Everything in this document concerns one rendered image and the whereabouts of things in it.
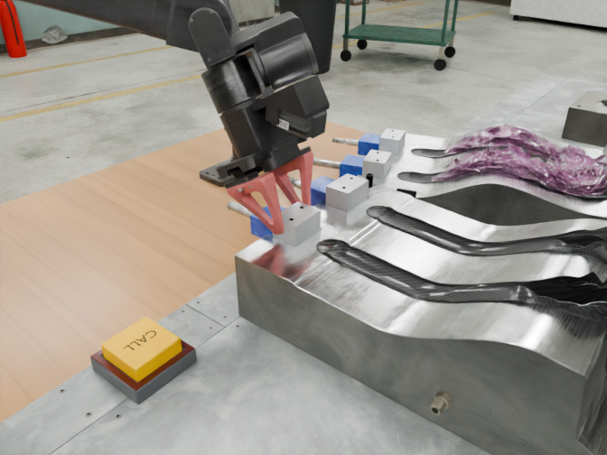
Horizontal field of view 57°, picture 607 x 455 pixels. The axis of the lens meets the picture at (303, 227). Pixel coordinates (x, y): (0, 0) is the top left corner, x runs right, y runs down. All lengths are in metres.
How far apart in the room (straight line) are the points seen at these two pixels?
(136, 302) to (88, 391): 0.15
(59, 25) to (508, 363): 5.97
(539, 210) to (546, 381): 0.39
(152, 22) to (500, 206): 0.53
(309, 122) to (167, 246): 0.35
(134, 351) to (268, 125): 0.28
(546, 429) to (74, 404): 0.45
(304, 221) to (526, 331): 0.28
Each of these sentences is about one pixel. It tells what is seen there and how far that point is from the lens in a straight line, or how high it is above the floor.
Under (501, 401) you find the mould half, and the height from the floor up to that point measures 0.87.
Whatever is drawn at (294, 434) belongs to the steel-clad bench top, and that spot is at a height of 0.80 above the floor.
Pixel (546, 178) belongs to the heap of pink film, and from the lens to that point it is 0.88.
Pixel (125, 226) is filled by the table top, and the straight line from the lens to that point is 0.92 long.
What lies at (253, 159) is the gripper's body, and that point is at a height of 1.00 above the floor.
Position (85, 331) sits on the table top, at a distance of 0.72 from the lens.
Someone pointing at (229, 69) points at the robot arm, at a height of 1.08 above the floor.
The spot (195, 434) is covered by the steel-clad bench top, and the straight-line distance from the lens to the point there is 0.58.
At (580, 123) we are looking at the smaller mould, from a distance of 1.31.
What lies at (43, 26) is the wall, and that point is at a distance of 6.20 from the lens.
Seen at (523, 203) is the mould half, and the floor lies 0.87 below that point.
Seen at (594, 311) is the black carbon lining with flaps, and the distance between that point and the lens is 0.53.
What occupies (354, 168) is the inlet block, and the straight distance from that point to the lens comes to 0.91.
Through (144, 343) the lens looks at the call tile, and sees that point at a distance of 0.62.
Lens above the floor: 1.24
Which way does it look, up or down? 30 degrees down
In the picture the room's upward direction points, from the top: straight up
